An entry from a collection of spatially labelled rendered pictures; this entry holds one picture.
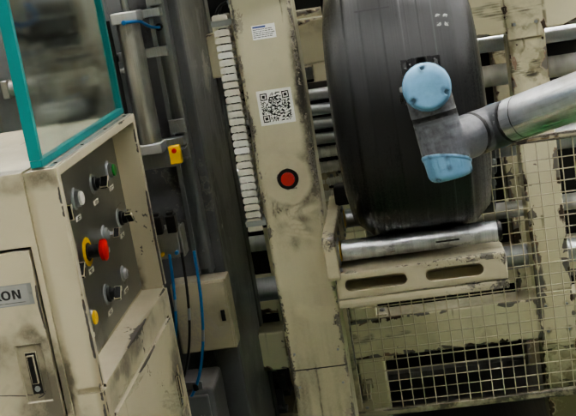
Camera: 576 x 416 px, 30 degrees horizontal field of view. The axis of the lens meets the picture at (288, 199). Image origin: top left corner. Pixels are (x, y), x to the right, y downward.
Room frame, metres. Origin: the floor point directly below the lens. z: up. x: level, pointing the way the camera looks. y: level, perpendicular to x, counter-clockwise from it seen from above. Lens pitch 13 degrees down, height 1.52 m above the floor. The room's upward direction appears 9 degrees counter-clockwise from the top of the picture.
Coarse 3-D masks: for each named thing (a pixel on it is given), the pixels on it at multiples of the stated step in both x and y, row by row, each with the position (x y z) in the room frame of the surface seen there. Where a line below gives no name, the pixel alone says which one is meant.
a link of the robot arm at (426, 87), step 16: (416, 64) 1.73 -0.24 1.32; (432, 64) 1.69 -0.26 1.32; (416, 80) 1.68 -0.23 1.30; (432, 80) 1.68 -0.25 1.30; (448, 80) 1.68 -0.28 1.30; (416, 96) 1.68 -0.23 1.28; (432, 96) 1.68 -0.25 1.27; (448, 96) 1.69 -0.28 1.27; (416, 112) 1.71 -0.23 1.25; (432, 112) 1.69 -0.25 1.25
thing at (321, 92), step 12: (312, 84) 2.80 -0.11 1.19; (324, 84) 2.80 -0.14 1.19; (312, 96) 2.68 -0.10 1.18; (324, 96) 2.67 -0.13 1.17; (312, 108) 2.67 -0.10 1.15; (324, 108) 2.66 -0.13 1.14; (324, 120) 2.68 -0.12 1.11; (324, 132) 2.68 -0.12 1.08; (324, 144) 2.80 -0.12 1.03; (324, 156) 2.68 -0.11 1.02; (336, 156) 2.80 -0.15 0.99; (324, 168) 2.67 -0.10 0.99; (336, 168) 2.66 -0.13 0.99; (324, 180) 2.68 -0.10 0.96; (336, 180) 2.67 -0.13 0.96; (324, 192) 2.67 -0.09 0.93
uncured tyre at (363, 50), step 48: (336, 0) 2.21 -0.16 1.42; (384, 0) 2.16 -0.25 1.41; (432, 0) 2.13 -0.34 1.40; (336, 48) 2.13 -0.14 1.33; (384, 48) 2.08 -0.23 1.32; (432, 48) 2.07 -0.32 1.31; (336, 96) 2.10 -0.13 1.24; (384, 96) 2.05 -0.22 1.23; (480, 96) 2.06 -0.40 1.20; (336, 144) 2.15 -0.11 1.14; (384, 144) 2.05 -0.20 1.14; (384, 192) 2.09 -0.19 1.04; (432, 192) 2.08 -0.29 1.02; (480, 192) 2.11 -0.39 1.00
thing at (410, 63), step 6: (402, 60) 1.90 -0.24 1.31; (408, 60) 1.90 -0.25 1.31; (414, 60) 1.84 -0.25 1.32; (420, 60) 1.85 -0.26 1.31; (426, 60) 1.84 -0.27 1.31; (432, 60) 1.90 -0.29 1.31; (438, 60) 1.90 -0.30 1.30; (402, 66) 1.90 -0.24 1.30; (408, 66) 1.91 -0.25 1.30; (402, 72) 1.90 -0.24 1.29
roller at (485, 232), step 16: (464, 224) 2.18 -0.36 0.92; (480, 224) 2.17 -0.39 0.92; (496, 224) 2.17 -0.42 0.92; (352, 240) 2.20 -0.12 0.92; (368, 240) 2.19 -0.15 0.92; (384, 240) 2.19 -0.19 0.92; (400, 240) 2.18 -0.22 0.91; (416, 240) 2.17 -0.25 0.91; (432, 240) 2.17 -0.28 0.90; (448, 240) 2.16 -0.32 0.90; (464, 240) 2.16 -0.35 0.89; (480, 240) 2.16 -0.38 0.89; (496, 240) 2.16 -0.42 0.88; (352, 256) 2.19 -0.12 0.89; (368, 256) 2.19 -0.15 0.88
